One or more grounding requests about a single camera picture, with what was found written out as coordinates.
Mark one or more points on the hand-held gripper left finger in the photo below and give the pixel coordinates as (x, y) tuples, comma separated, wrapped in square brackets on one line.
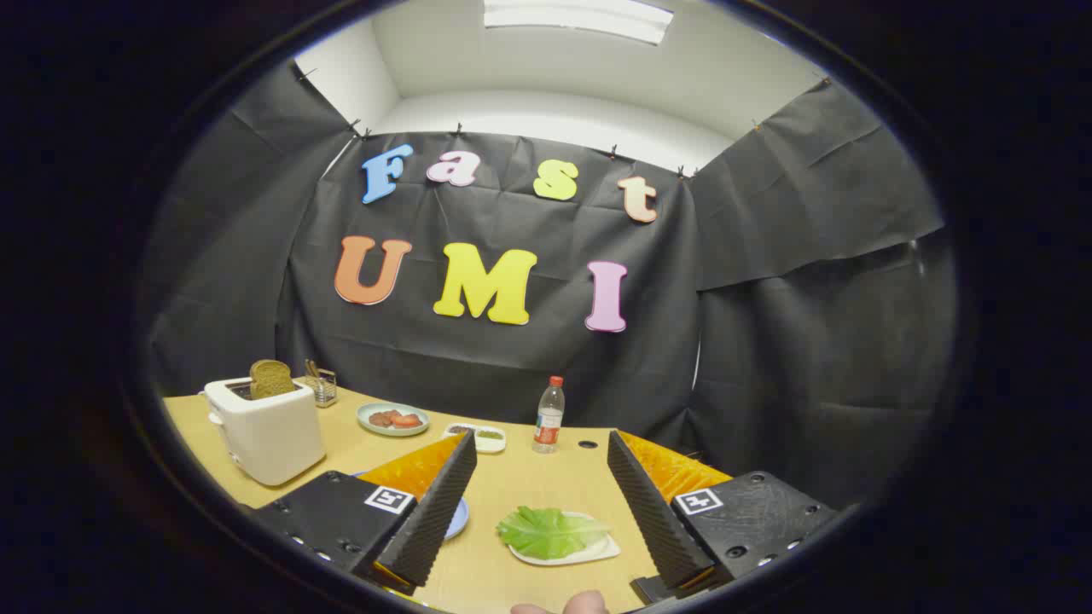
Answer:
[(435, 512)]

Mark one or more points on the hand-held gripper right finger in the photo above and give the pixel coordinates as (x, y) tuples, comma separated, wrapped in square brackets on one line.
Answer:
[(653, 512)]

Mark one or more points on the green lettuce leaf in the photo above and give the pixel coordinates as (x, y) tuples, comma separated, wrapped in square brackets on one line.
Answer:
[(546, 533)]

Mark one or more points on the brown toast slice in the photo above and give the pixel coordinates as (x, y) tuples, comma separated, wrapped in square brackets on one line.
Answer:
[(271, 379)]

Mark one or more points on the blue round plate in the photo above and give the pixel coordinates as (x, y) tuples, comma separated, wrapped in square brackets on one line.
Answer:
[(458, 516)]

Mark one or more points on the white square plate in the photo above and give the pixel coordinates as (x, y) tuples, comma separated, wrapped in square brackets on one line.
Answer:
[(589, 554)]

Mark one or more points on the white divided condiment dish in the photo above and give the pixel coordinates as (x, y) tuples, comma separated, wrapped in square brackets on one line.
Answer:
[(490, 443)]

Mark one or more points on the light green plate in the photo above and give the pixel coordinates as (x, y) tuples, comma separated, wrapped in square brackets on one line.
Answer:
[(388, 431)]

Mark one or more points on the red tomato slice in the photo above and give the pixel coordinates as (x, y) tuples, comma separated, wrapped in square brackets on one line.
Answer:
[(407, 420)]

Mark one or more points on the brown meat patty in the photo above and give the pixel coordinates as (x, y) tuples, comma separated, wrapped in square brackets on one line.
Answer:
[(381, 419)]

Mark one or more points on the clear plastic water bottle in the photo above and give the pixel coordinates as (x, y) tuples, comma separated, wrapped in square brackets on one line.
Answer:
[(548, 422)]

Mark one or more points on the black backdrop cloth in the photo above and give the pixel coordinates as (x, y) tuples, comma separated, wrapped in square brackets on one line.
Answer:
[(512, 367)]

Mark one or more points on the white toaster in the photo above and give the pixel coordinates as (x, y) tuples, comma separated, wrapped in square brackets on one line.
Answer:
[(273, 435)]

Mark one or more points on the ceiling light panel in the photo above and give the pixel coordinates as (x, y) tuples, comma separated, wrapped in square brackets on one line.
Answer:
[(580, 17)]

